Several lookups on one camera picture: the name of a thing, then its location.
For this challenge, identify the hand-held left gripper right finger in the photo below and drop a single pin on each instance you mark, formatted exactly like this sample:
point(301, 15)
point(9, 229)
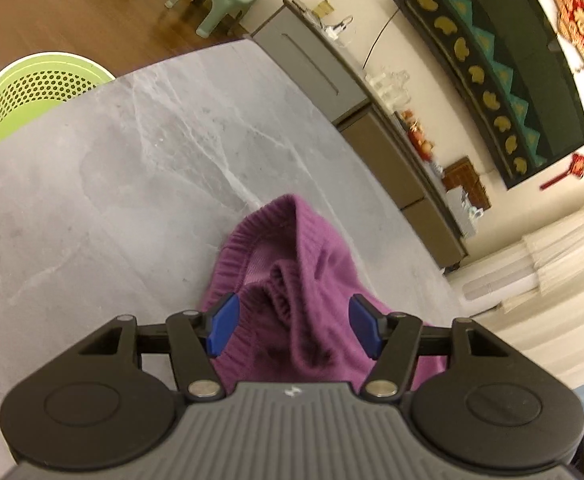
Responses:
point(364, 322)

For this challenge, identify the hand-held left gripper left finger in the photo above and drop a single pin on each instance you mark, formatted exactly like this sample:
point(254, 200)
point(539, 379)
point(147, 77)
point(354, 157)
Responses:
point(222, 322)

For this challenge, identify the purple knit sweater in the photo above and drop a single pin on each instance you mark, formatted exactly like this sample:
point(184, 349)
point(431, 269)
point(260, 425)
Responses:
point(312, 260)

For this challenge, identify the white standing air conditioner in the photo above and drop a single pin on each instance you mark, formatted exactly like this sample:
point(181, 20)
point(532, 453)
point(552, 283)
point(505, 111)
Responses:
point(491, 285)

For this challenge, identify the brown wooden box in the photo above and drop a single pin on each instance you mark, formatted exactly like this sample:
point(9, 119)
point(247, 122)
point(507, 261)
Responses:
point(464, 180)

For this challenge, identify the fruit plate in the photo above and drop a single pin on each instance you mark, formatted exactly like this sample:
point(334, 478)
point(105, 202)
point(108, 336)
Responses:
point(420, 142)

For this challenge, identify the cream curtain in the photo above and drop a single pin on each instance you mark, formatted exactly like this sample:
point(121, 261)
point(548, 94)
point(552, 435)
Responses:
point(566, 280)

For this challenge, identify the long grey-brown sideboard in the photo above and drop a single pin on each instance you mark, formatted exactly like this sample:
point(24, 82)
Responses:
point(361, 105)

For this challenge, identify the clear glassware set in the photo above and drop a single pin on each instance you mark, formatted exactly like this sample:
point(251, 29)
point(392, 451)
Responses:
point(389, 85)

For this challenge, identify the green perforated laundry basket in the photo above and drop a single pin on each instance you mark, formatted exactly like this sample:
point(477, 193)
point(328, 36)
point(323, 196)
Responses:
point(32, 90)

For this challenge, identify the wall-mounted television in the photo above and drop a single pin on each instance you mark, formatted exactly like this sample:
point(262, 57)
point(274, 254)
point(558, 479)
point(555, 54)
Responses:
point(511, 60)

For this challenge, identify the round red wall ornament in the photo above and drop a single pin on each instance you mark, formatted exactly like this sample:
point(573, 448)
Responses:
point(576, 20)

